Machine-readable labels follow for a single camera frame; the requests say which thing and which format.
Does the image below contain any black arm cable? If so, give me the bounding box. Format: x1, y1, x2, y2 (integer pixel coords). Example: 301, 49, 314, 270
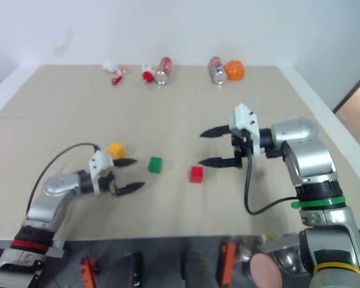
242, 131, 299, 216
26, 142, 100, 214

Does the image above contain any black rounded object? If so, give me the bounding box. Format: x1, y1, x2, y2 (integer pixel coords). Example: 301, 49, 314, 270
131, 251, 145, 288

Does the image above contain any red cube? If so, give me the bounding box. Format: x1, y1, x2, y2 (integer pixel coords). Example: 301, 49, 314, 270
189, 166, 205, 184

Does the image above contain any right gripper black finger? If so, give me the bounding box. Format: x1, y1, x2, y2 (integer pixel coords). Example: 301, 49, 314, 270
197, 156, 243, 169
199, 124, 232, 139

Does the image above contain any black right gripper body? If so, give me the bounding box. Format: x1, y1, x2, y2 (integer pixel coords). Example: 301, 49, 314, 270
231, 128, 253, 168

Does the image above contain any yellow cube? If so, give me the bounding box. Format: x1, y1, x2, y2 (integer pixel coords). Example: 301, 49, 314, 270
107, 142, 127, 159

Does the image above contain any green cube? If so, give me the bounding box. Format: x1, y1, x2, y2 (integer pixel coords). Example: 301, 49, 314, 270
148, 156, 163, 174

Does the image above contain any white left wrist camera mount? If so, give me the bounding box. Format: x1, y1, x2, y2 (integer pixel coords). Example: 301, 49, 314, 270
88, 151, 114, 196

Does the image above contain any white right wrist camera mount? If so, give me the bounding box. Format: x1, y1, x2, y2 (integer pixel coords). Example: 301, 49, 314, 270
229, 103, 266, 158

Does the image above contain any short orange tool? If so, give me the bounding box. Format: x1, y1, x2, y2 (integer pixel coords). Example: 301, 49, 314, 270
79, 256, 97, 288

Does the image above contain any red soda can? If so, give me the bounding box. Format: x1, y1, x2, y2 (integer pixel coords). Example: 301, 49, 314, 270
154, 56, 173, 86

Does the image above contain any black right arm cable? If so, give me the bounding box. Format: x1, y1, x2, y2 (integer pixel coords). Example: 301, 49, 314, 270
242, 131, 299, 216

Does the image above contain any shiny silver rounded object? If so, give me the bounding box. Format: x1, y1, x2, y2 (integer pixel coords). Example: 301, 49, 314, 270
259, 236, 307, 275

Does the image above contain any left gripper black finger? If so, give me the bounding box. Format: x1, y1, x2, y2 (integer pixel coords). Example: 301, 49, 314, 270
112, 158, 138, 168
113, 181, 146, 197

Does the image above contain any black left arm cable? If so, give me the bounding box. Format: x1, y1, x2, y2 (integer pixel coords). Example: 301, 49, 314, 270
26, 142, 100, 214

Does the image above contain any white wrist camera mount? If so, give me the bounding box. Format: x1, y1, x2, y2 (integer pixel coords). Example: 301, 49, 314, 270
229, 103, 266, 158
88, 151, 114, 196

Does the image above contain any pink round shape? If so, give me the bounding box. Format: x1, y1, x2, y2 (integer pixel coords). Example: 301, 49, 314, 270
250, 253, 283, 288

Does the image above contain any silver can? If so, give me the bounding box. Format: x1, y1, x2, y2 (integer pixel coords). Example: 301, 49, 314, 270
209, 56, 228, 85

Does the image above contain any red and white string toy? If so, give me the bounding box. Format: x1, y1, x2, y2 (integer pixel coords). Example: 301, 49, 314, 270
110, 67, 132, 87

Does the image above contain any tall orange tool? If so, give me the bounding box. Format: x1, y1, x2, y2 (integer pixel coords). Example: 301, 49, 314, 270
220, 238, 238, 286

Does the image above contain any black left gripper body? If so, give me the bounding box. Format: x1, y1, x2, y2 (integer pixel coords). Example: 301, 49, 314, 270
99, 170, 119, 196

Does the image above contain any orange ball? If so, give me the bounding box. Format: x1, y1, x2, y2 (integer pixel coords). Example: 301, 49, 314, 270
224, 59, 247, 82

